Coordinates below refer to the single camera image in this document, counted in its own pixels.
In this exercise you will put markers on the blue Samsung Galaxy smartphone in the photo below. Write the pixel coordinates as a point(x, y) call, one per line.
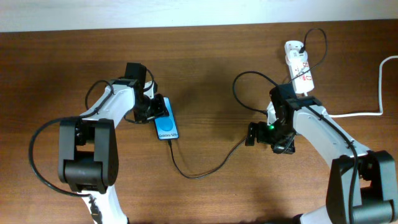
point(166, 126)

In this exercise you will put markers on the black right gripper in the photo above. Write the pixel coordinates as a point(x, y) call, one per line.
point(285, 145)

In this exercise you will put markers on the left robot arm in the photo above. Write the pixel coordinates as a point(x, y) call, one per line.
point(88, 159)

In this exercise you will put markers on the white power strip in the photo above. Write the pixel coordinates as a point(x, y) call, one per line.
point(300, 72)

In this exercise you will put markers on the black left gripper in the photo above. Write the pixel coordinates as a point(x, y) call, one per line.
point(160, 110)

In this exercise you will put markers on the white USB charger plug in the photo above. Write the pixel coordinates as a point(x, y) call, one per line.
point(294, 56)

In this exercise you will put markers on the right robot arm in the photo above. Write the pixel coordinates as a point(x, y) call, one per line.
point(362, 186)

